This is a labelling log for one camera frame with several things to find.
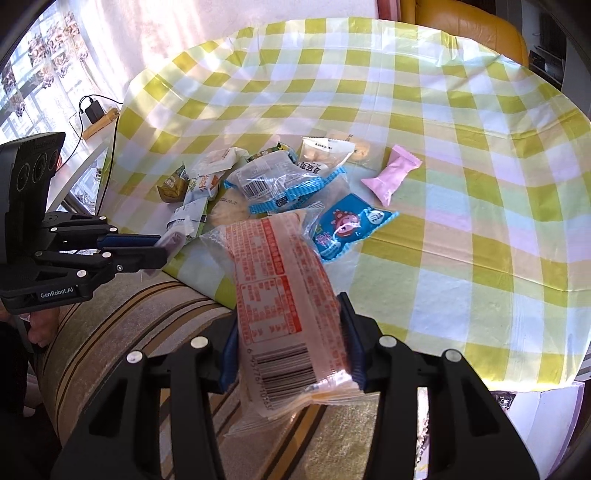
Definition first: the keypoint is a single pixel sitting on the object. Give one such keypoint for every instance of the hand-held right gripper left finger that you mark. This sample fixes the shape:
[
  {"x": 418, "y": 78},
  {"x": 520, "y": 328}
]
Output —
[{"x": 228, "y": 364}]

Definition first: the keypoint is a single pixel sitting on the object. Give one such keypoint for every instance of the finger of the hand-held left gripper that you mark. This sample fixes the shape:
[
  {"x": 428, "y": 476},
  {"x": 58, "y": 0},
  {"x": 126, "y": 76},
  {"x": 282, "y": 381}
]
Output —
[
  {"x": 138, "y": 259},
  {"x": 134, "y": 240}
]

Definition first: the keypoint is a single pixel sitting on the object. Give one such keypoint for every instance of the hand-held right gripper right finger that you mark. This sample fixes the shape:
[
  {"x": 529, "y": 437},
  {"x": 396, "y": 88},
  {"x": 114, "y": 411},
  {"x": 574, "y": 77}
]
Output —
[{"x": 352, "y": 341}]

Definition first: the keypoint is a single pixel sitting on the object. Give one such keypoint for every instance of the orange printed snack packet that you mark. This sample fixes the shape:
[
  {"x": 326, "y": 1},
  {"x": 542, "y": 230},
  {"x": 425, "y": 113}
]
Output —
[{"x": 277, "y": 295}]

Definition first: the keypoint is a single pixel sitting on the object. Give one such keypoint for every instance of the blue cartoon snack packet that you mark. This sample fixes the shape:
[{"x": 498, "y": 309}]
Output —
[{"x": 346, "y": 226}]

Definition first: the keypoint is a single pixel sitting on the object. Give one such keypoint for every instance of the clear round cookie packet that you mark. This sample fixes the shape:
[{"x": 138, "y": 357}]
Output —
[{"x": 318, "y": 154}]

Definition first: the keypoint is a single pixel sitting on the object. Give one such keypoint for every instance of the white storage box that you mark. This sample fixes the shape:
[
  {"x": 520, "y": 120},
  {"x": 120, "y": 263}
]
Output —
[{"x": 545, "y": 415}]

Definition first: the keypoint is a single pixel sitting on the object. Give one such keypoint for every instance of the person's left hand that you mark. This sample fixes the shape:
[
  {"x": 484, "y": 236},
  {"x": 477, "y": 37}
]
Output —
[{"x": 44, "y": 327}]

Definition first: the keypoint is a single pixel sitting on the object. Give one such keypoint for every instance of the white shelf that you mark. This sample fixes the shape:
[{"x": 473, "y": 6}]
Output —
[{"x": 74, "y": 177}]

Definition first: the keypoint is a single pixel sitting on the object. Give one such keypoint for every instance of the white dark green packet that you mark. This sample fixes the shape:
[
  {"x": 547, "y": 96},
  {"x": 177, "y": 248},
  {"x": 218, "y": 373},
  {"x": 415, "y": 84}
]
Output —
[{"x": 187, "y": 217}]

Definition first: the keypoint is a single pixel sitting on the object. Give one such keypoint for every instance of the green snack packet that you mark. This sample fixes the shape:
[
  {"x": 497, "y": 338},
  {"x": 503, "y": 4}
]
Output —
[{"x": 171, "y": 187}]

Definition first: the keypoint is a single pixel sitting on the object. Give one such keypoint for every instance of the striped sofa cushion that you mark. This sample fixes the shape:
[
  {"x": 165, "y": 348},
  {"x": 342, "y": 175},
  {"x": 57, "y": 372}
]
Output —
[{"x": 115, "y": 323}]

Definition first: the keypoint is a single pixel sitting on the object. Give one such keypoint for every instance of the yellow power strip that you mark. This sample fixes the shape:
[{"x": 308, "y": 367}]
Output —
[{"x": 99, "y": 124}]

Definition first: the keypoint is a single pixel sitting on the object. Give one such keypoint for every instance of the black power adapter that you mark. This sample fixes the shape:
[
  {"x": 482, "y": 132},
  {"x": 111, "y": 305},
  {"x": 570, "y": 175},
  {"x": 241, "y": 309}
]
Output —
[{"x": 94, "y": 110}]

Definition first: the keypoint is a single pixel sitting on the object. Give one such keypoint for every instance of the clear pale round cracker packet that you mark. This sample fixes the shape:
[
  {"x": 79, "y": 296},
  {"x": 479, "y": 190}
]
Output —
[{"x": 231, "y": 214}]

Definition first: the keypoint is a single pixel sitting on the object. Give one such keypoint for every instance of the white puffy snack packet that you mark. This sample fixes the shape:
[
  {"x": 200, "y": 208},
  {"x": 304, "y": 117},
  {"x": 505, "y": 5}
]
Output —
[{"x": 217, "y": 159}]

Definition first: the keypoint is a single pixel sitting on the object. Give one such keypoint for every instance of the window with flower stickers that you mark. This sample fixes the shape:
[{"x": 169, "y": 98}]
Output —
[{"x": 46, "y": 55}]

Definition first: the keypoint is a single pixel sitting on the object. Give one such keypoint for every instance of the clear packet with blue edges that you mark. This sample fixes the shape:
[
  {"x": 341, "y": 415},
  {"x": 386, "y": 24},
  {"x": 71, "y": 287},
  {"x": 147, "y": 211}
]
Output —
[{"x": 268, "y": 180}]

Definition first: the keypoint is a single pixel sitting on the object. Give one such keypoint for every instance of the pink snack packet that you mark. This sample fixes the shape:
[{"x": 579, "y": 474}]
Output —
[{"x": 392, "y": 177}]

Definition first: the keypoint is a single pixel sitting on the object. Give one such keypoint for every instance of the small green yellow packet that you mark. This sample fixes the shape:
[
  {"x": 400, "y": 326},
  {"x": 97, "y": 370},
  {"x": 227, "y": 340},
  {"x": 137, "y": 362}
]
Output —
[{"x": 282, "y": 148}]

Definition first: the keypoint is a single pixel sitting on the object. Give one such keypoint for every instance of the yellow checked tablecloth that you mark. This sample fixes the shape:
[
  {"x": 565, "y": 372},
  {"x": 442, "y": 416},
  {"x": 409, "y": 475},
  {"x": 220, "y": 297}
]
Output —
[{"x": 461, "y": 138}]

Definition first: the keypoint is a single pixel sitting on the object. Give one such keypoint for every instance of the yellow leather armchair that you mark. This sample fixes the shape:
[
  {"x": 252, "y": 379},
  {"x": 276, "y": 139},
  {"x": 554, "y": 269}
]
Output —
[{"x": 461, "y": 23}]

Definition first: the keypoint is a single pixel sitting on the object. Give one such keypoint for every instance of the dark cabinet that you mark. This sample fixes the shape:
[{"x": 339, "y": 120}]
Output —
[{"x": 549, "y": 64}]

